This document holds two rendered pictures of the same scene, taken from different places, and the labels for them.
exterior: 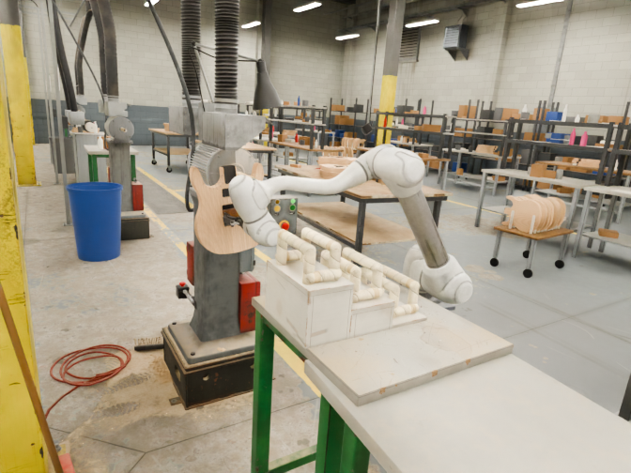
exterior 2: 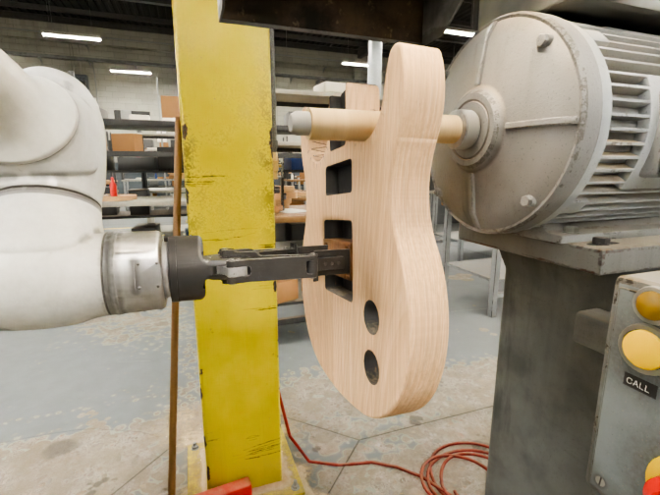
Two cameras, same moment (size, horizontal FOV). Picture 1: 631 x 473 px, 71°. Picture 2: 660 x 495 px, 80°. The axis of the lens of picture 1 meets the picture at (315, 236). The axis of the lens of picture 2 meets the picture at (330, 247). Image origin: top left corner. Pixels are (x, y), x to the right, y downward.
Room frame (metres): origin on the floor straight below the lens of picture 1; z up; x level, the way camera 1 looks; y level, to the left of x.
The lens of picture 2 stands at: (2.06, -0.11, 1.21)
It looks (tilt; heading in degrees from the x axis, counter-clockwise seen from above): 12 degrees down; 102
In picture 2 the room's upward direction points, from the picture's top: straight up
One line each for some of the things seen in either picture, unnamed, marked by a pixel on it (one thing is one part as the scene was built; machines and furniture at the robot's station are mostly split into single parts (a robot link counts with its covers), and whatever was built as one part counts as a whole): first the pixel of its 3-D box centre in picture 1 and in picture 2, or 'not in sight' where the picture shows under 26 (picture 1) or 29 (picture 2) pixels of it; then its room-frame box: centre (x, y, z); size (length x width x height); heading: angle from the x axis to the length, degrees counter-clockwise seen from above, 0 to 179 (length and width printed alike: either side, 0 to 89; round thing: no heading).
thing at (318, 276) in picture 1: (323, 275); not in sight; (1.16, -0.03, 1.12); 0.11 x 0.03 x 0.03; 122
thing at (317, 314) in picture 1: (306, 297); not in sight; (1.24, 0.01, 1.02); 0.27 x 0.15 x 0.17; 32
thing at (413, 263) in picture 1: (421, 267); not in sight; (2.06, -0.52, 0.87); 0.18 x 0.16 x 0.22; 25
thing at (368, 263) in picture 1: (361, 259); not in sight; (1.34, -0.15, 1.12); 0.20 x 0.03 x 0.03; 31
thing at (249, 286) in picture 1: (242, 295); not in sight; (2.43, 0.40, 0.49); 0.25 x 0.12 x 0.37; 32
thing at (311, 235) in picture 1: (320, 239); not in sight; (1.26, -0.01, 1.20); 0.20 x 0.03 x 0.03; 31
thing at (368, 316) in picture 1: (346, 302); not in sight; (1.32, -0.12, 0.98); 0.27 x 0.16 x 0.09; 32
